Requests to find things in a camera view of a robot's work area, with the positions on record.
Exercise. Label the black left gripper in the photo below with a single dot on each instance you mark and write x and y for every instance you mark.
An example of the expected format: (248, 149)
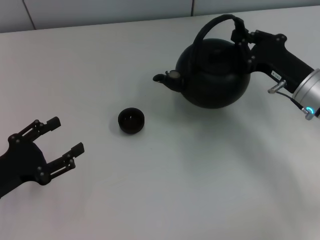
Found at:
(22, 162)

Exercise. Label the small black teacup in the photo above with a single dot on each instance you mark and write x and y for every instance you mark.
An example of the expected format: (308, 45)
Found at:
(131, 122)

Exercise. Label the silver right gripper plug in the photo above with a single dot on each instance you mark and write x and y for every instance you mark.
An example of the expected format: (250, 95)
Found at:
(276, 87)

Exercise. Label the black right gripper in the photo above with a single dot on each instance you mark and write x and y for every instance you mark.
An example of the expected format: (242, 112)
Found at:
(277, 60)

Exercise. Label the black round teapot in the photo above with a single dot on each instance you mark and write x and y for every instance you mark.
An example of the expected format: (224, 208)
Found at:
(212, 85)

